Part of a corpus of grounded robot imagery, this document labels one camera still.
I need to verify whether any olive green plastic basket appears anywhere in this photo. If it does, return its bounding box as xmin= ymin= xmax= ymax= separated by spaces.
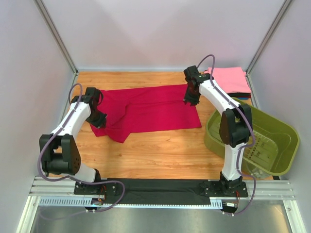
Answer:
xmin=203 ymin=97 xmax=301 ymax=178

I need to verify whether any left aluminium frame post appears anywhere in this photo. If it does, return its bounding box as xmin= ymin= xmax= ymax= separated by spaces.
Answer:
xmin=34 ymin=0 xmax=78 ymax=75

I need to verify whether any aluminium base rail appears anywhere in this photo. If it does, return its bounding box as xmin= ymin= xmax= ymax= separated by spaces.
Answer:
xmin=29 ymin=177 xmax=295 ymax=209

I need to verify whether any aluminium frame post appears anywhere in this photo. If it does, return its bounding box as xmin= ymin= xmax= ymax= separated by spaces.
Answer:
xmin=34 ymin=0 xmax=78 ymax=75
xmin=245 ymin=0 xmax=294 ymax=75

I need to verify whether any black folded t shirt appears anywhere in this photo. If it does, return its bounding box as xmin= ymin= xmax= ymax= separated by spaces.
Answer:
xmin=228 ymin=93 xmax=251 ymax=98

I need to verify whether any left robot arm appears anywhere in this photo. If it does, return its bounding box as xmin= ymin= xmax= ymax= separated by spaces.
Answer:
xmin=37 ymin=87 xmax=107 ymax=185

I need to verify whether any right aluminium frame post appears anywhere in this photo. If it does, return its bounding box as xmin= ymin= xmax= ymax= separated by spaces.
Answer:
xmin=245 ymin=0 xmax=294 ymax=75

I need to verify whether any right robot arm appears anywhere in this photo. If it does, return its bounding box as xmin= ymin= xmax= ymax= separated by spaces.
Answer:
xmin=183 ymin=66 xmax=253 ymax=197

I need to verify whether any crimson red t shirt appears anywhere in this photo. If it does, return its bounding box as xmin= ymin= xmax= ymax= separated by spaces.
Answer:
xmin=91 ymin=84 xmax=202 ymax=143

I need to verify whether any pink folded t shirt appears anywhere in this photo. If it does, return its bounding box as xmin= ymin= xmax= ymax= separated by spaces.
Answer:
xmin=212 ymin=67 xmax=251 ymax=95

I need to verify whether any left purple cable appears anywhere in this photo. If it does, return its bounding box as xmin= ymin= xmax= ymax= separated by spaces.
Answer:
xmin=37 ymin=83 xmax=126 ymax=219

